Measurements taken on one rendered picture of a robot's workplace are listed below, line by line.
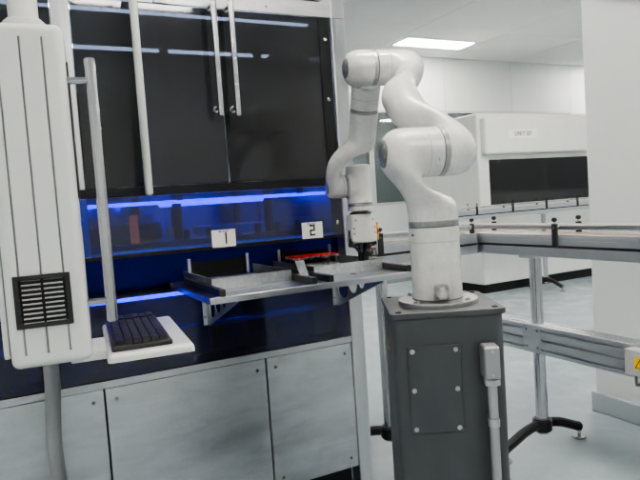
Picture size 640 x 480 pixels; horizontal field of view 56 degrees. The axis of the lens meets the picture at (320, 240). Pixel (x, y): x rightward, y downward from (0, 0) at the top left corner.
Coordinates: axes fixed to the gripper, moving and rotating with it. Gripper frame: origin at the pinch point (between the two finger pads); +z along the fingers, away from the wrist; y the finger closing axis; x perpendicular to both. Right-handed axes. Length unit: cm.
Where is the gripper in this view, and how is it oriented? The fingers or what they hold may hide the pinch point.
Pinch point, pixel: (363, 257)
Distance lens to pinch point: 205.9
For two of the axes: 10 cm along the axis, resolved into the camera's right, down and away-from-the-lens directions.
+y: -8.9, 0.9, -4.5
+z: 0.7, 10.0, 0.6
